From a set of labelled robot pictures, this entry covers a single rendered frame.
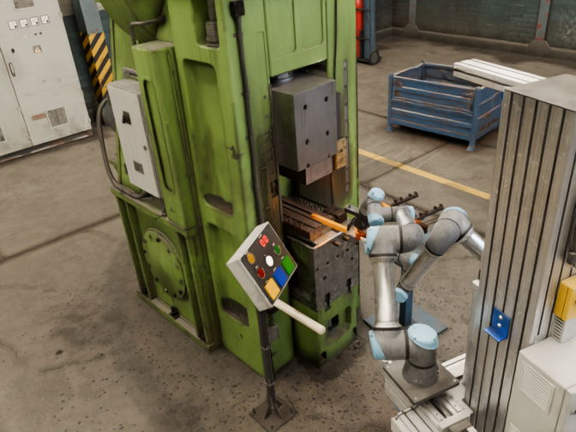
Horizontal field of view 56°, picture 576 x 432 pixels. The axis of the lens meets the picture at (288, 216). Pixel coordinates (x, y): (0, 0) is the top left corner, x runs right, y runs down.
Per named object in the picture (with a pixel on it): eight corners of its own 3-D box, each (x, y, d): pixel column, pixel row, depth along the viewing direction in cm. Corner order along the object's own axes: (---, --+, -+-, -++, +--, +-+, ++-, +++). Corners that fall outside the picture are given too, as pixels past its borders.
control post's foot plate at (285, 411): (299, 412, 311) (298, 401, 306) (271, 436, 298) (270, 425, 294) (274, 393, 325) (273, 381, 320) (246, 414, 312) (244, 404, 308)
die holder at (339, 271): (358, 283, 336) (358, 221, 314) (317, 313, 314) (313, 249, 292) (296, 250, 372) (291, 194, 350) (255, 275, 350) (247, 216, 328)
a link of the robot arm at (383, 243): (410, 362, 209) (402, 222, 217) (371, 363, 210) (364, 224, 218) (405, 358, 220) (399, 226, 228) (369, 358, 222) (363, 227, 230)
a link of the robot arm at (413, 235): (431, 228, 214) (412, 200, 261) (403, 230, 214) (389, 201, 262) (430, 256, 217) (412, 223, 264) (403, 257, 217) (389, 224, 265)
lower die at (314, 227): (333, 228, 309) (333, 215, 305) (309, 243, 298) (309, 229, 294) (284, 206, 337) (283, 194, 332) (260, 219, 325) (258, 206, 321)
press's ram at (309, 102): (348, 147, 295) (346, 75, 275) (298, 171, 273) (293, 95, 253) (294, 131, 322) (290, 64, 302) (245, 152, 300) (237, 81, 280)
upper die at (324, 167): (332, 172, 292) (332, 156, 287) (306, 185, 280) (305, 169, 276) (279, 153, 319) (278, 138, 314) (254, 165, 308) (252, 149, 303)
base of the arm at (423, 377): (447, 379, 219) (448, 361, 214) (417, 393, 214) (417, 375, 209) (423, 356, 231) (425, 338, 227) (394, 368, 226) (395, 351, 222)
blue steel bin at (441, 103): (505, 130, 653) (513, 71, 617) (472, 151, 606) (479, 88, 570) (420, 112, 729) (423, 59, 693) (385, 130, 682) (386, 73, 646)
